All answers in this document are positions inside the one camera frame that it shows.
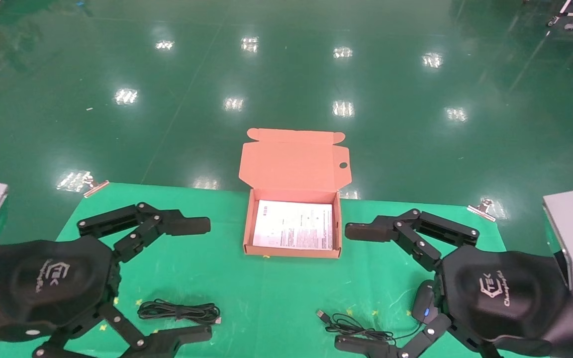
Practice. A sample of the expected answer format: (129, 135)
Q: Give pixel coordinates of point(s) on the open orange cardboard box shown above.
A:
(291, 164)

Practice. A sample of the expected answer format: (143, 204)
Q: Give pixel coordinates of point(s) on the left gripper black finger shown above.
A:
(187, 224)

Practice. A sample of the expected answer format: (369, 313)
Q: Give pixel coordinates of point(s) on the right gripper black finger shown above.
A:
(361, 345)

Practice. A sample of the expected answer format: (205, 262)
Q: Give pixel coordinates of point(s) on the metal mat clip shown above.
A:
(483, 209)
(95, 188)

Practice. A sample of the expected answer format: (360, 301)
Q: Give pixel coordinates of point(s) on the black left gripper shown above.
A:
(43, 283)

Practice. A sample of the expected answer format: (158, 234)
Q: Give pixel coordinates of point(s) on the green table mat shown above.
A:
(266, 298)

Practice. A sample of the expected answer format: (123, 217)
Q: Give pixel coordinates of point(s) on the white printed instruction sheet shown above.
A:
(294, 226)

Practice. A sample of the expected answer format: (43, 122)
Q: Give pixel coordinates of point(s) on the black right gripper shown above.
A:
(500, 293)

